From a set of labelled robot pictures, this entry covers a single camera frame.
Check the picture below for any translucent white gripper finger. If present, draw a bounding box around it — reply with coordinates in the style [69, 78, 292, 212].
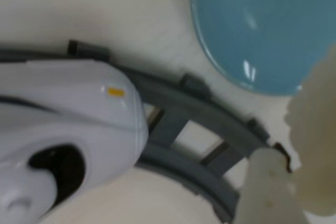
[283, 45, 336, 216]
[235, 148, 305, 224]

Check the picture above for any white Shinkansen toy locomotive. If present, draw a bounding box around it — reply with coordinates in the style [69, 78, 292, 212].
[0, 60, 150, 224]

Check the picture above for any blue round dish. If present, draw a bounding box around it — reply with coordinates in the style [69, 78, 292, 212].
[189, 0, 336, 97]

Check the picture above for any grey circular toy train track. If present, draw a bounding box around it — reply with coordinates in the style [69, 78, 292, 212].
[0, 39, 271, 223]

